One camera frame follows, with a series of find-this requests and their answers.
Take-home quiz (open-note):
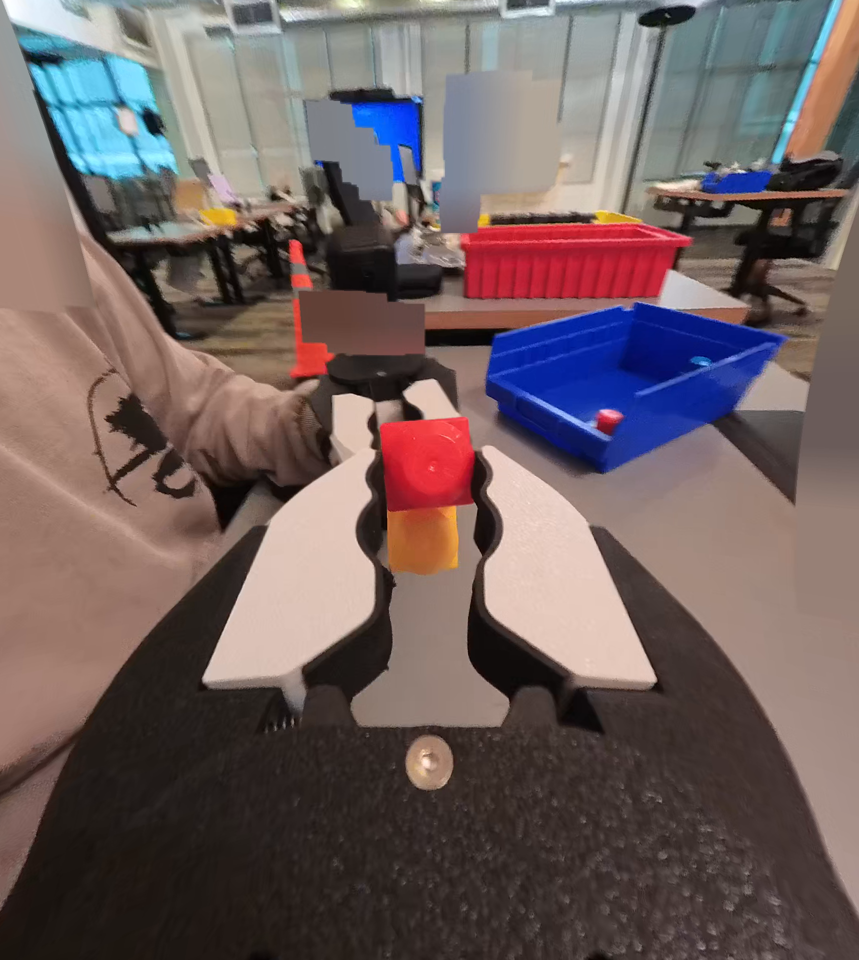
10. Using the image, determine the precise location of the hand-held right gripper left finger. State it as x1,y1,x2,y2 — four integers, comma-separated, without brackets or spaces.
200,450,398,715

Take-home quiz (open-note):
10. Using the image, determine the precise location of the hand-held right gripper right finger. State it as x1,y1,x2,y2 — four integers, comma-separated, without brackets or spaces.
467,445,660,693

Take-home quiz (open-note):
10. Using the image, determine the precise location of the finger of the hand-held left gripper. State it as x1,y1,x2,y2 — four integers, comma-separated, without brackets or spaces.
403,378,467,423
330,393,384,470

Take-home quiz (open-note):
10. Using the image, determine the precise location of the red single-stud toy block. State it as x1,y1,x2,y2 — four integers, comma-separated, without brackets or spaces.
379,417,474,513

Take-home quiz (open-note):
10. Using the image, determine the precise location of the blue plastic bin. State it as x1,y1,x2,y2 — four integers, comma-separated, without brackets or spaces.
701,171,773,194
485,302,788,474

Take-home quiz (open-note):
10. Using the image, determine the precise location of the yellow two-stud toy block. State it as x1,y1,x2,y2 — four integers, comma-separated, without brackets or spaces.
386,506,461,577

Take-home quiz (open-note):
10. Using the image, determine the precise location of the person's left forearm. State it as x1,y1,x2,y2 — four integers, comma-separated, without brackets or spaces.
167,352,333,489

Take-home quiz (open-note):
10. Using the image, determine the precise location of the orange traffic cone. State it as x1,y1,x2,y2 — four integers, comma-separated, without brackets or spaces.
289,240,335,380

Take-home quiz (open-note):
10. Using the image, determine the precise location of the black pad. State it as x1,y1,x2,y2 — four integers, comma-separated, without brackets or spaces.
395,262,444,297

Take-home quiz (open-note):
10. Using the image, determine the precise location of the red ribbed plastic bin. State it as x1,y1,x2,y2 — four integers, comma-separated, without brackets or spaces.
461,225,693,301

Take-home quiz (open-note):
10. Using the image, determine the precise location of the row of black cases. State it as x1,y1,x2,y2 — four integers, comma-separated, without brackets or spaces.
489,210,596,226

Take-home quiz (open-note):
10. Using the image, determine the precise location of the black office chair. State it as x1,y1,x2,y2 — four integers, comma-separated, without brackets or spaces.
733,142,859,316

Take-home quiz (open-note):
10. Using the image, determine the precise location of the black bag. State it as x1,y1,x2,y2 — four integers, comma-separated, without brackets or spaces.
767,152,843,192

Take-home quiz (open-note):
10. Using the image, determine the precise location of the black floor lamp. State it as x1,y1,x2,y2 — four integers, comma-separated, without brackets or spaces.
638,3,697,215

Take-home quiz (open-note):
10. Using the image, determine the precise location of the wooden pillar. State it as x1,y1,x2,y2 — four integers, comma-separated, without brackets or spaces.
785,0,859,159

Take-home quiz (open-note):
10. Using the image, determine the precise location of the blue lit wall screen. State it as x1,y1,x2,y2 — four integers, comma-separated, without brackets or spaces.
350,101,423,185

